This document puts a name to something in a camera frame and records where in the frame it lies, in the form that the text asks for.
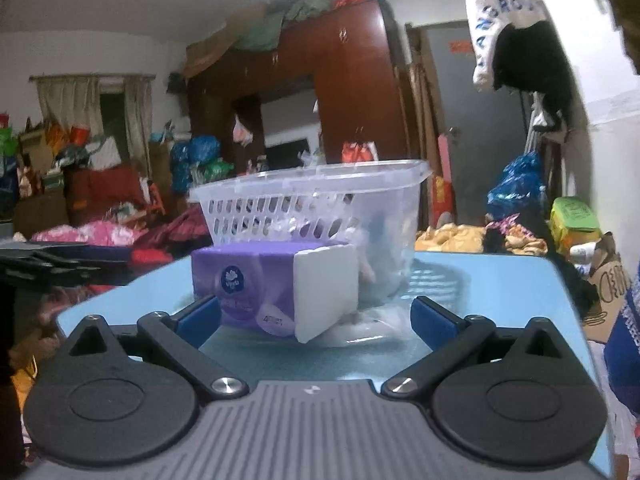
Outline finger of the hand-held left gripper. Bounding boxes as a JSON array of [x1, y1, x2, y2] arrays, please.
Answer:
[[0, 241, 132, 264], [0, 261, 104, 287]]

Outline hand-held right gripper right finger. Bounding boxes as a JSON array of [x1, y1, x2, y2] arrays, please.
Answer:
[[382, 296, 576, 404]]

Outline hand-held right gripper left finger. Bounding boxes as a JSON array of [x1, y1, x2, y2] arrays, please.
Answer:
[[62, 295, 250, 403]]

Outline purple tissue pack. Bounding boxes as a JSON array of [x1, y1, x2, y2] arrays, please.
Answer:
[[191, 241, 360, 345]]

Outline white plastic basket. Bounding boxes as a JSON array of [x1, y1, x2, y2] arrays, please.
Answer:
[[189, 159, 433, 306]]

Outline pink floral cloth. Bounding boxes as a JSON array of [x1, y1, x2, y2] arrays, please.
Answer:
[[32, 220, 137, 249]]

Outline red blanket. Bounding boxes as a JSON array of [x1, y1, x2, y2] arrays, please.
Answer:
[[65, 165, 151, 227]]

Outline yellow crumpled cloth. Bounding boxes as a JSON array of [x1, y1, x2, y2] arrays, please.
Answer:
[[415, 222, 549, 256]]

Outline red plaid garment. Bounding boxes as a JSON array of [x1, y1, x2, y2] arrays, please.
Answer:
[[135, 205, 212, 262]]

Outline red pink tall package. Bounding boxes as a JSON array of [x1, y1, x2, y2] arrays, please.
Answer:
[[430, 135, 457, 227]]

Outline black cloth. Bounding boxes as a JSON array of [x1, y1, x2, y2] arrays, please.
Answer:
[[547, 230, 601, 322]]

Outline beige window curtains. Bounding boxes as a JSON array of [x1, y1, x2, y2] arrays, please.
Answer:
[[30, 74, 154, 171]]

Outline green plastic bag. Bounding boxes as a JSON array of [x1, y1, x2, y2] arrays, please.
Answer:
[[202, 159, 236, 183]]

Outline large blue plastic bag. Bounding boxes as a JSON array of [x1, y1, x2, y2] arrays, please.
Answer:
[[487, 152, 549, 221]]

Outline blue plastic sack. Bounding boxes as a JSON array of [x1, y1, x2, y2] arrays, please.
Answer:
[[170, 135, 222, 194]]

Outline green cardboard box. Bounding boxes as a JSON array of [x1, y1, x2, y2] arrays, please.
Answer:
[[550, 197, 601, 256]]

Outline brown printed cardboard piece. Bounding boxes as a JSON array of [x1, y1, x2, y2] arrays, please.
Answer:
[[582, 232, 634, 329]]

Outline orange plastic bag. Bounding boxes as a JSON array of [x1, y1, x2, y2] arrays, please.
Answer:
[[341, 141, 379, 164]]

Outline black television screen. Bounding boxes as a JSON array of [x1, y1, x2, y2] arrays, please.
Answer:
[[265, 137, 311, 171]]

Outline blue printed cloth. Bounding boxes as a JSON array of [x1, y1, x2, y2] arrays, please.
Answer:
[[602, 270, 640, 407]]

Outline small white hanging bag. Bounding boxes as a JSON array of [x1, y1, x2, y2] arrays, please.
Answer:
[[232, 115, 254, 147]]

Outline metal crutches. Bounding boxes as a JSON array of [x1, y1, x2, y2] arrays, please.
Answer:
[[525, 92, 547, 157]]

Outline wooden sticks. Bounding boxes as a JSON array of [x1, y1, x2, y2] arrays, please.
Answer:
[[405, 22, 442, 162]]

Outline grey door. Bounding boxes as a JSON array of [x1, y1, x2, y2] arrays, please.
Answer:
[[417, 20, 501, 221]]

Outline brown wooden wardrobe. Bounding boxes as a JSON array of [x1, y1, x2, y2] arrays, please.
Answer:
[[185, 0, 416, 196]]

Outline flat cardboard sheets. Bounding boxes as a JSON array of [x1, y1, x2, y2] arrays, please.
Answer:
[[182, 7, 271, 79]]

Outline black hanging garment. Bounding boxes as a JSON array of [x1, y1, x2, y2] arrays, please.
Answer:
[[492, 22, 574, 132]]

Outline white lettered hoodie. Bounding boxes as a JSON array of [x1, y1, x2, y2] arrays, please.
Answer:
[[465, 0, 549, 92]]

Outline green cloth bundle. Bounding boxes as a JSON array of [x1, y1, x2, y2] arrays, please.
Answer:
[[235, 0, 342, 52]]

